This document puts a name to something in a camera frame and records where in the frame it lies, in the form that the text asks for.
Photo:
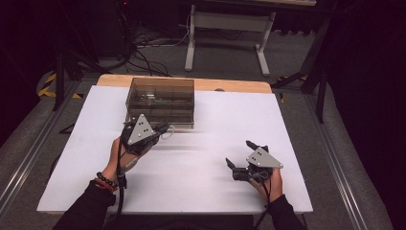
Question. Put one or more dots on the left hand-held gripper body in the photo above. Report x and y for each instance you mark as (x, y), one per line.
(140, 131)

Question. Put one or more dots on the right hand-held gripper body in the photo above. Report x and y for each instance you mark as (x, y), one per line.
(261, 159)

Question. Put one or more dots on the brown transparent drawer box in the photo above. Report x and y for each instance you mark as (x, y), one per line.
(162, 99)

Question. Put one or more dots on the person's right hand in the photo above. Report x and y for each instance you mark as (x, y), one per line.
(276, 185)

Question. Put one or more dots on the person's left hand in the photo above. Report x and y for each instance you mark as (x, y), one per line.
(116, 163)

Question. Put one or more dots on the white table board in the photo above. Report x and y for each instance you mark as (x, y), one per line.
(191, 179)

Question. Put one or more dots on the wooden table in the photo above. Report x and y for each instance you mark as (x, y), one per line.
(230, 85)

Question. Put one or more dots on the black metal stand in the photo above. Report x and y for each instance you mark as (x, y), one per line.
(320, 80)
(60, 80)

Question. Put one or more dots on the yellow black floor tape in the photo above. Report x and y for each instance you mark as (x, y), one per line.
(48, 87)

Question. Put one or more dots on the grey metal floor rail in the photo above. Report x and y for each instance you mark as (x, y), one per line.
(28, 159)
(338, 166)

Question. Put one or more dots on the white desk frame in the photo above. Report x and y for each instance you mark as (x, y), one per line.
(230, 20)

